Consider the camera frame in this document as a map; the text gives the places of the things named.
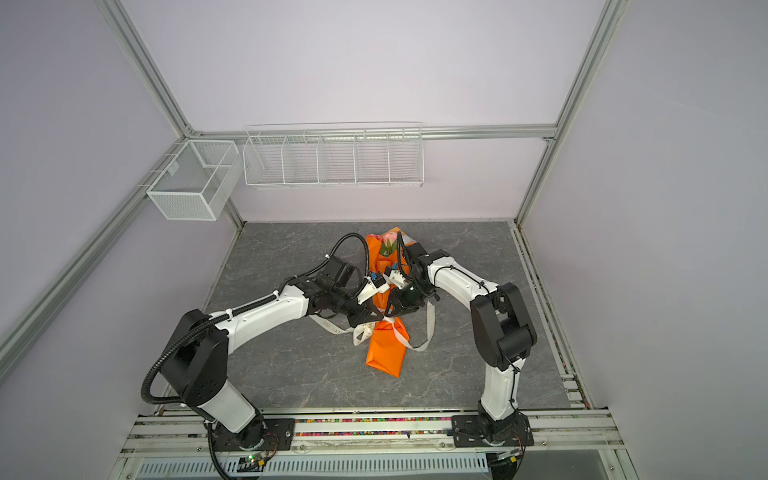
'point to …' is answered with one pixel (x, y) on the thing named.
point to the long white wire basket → (340, 154)
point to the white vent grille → (206, 468)
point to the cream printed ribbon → (363, 332)
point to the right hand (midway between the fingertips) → (393, 317)
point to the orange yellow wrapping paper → (385, 253)
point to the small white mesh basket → (196, 182)
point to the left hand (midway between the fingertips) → (379, 319)
